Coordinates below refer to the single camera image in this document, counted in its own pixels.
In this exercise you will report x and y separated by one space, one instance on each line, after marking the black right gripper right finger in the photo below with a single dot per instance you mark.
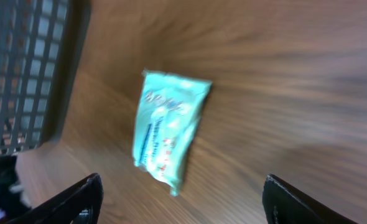
285 204

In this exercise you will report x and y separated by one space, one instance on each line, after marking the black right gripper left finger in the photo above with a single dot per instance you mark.
80 203

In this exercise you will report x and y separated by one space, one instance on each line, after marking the teal wet wipes packet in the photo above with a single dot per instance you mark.
168 114

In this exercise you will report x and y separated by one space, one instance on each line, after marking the dark grey plastic basket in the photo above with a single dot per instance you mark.
40 47

